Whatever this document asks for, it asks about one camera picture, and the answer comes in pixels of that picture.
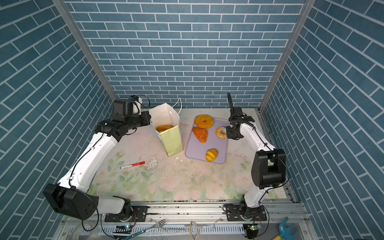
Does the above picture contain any striped yellow bun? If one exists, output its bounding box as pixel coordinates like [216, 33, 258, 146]
[206, 149, 219, 162]

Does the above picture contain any floral paper bag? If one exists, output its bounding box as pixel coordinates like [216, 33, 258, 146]
[150, 98, 183, 157]

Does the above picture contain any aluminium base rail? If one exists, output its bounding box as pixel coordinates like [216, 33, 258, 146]
[54, 200, 317, 240]

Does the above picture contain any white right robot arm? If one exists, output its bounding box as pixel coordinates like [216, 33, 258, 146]
[227, 118, 289, 210]

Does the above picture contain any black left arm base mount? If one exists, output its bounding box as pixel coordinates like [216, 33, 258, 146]
[105, 206, 149, 223]

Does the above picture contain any metal fork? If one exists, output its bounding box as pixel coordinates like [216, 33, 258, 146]
[122, 220, 166, 240]

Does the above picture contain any red white marker pen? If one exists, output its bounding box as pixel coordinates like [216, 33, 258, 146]
[120, 161, 145, 169]

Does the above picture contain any aluminium corner post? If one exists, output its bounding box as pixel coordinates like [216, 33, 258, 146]
[259, 0, 316, 113]
[52, 0, 117, 101]

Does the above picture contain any aluminium corner post right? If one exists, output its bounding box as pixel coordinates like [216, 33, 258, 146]
[259, 0, 316, 113]

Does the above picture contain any orange ring bread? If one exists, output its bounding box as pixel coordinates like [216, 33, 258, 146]
[195, 115, 214, 129]

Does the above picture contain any aluminium corner post left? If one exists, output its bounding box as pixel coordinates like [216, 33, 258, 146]
[52, 0, 117, 101]

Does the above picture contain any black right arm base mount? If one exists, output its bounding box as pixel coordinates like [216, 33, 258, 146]
[222, 204, 267, 222]

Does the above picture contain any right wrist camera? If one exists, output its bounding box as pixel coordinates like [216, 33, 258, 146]
[229, 107, 244, 122]

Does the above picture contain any large sesame oval bread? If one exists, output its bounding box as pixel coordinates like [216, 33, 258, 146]
[156, 125, 173, 133]

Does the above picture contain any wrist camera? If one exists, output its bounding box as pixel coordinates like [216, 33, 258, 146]
[229, 107, 244, 122]
[112, 95, 142, 117]

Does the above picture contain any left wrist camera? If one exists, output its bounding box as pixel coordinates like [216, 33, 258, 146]
[112, 95, 142, 117]

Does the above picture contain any lilac plastic tray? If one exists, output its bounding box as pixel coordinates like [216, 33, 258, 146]
[185, 117, 230, 164]

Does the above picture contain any dark orange crusty bread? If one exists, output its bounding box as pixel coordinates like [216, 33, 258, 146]
[193, 127, 208, 144]

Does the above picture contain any black corrugated cable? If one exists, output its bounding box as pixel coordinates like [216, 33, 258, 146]
[226, 91, 290, 187]

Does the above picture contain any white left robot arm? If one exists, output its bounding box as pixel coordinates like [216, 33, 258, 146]
[43, 111, 151, 221]

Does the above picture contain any blue toy wrench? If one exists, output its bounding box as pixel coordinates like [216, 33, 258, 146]
[273, 217, 300, 240]

